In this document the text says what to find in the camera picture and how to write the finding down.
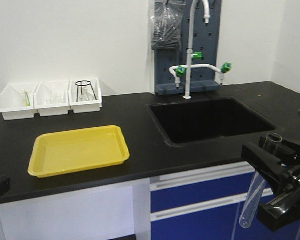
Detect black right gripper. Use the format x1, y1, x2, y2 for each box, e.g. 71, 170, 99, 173
241, 137, 300, 232

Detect tall clear test tube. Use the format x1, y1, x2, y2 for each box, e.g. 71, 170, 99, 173
239, 132, 283, 229

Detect yellow plastic tray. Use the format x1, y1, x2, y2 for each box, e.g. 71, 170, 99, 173
28, 125, 130, 178

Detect left white storage bin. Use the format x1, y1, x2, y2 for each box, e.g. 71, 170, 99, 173
0, 83, 38, 121

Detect white storage bin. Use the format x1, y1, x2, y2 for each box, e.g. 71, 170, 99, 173
68, 78, 103, 114
33, 81, 71, 117
0, 83, 38, 121

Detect blue cabinet drawers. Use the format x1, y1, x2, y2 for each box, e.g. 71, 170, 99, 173
150, 162, 300, 240

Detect glass flask with green stick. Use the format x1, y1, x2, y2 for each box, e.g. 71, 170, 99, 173
22, 88, 31, 107

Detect middle white storage bin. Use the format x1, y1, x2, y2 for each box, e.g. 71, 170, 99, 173
33, 81, 71, 117

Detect small clear glass beakers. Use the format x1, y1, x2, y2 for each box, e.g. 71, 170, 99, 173
45, 93, 63, 105

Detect black lab sink basin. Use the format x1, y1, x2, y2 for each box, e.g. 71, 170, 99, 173
146, 96, 276, 147

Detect right white storage bin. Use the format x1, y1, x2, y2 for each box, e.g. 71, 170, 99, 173
68, 78, 103, 114

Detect clear glassware under tripod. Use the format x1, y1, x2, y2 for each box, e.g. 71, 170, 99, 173
78, 87, 94, 102

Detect white lab faucet green knobs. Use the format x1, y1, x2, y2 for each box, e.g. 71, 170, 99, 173
168, 0, 232, 100

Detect grey pegboard drying rack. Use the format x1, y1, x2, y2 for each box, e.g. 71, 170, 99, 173
154, 0, 222, 96

